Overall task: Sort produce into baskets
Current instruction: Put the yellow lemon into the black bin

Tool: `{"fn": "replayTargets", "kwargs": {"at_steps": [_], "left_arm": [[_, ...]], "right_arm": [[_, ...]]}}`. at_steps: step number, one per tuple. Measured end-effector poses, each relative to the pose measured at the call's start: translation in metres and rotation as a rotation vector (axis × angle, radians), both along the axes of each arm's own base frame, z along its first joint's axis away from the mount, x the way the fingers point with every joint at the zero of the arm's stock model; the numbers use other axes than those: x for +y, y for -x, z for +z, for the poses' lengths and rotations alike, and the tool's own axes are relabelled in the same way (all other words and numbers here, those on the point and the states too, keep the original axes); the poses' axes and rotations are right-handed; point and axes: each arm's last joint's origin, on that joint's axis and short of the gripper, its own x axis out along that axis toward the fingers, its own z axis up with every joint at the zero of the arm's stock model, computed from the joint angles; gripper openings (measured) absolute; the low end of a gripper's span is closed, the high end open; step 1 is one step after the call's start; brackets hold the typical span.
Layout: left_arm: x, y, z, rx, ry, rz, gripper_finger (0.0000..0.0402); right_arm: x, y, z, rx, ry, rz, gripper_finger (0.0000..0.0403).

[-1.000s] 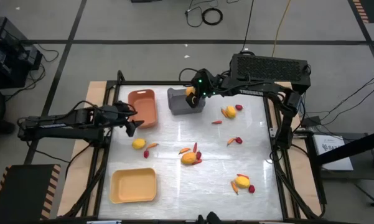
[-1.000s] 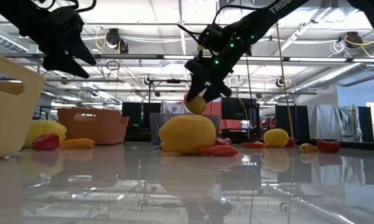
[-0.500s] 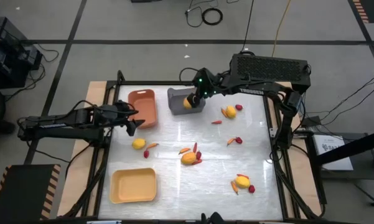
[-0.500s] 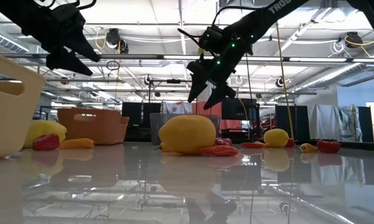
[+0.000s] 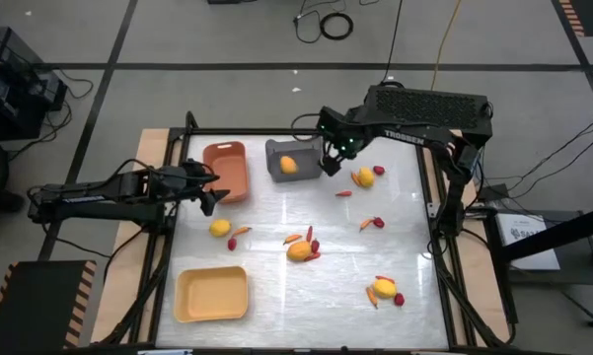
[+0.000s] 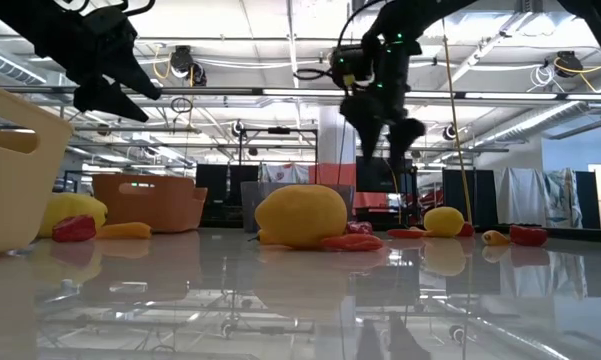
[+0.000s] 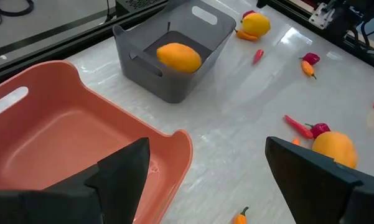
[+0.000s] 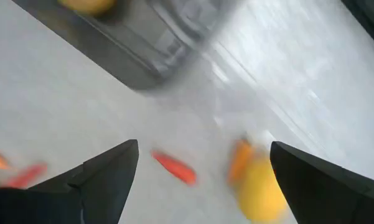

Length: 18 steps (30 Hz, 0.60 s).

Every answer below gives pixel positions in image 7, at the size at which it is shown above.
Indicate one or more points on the yellow lemon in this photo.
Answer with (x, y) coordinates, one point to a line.
(255, 25)

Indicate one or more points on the orange carrot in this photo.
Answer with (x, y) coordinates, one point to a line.
(240, 218)
(245, 35)
(296, 142)

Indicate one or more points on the grey plastic basket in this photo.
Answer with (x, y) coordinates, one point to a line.
(174, 90)

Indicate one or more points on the orange carrot top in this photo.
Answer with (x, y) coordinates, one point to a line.
(245, 35)

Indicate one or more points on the small orange pepper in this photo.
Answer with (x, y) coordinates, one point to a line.
(307, 68)

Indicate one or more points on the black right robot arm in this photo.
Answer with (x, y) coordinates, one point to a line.
(345, 18)

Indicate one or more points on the small red bell pepper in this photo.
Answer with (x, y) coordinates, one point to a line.
(311, 58)
(320, 129)
(248, 13)

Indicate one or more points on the black perforated computer case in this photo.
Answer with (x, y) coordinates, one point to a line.
(137, 4)

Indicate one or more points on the salmon plastic basket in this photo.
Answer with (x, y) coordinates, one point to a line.
(65, 140)

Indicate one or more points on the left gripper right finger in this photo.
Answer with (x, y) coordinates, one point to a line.
(314, 193)

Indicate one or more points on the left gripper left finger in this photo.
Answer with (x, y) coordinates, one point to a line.
(112, 193)

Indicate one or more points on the orange carrot centre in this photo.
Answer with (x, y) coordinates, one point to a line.
(296, 142)

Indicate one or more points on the orange mango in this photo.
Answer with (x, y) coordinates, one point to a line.
(179, 57)
(336, 147)

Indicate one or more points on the orange carrot left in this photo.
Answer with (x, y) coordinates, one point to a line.
(240, 218)

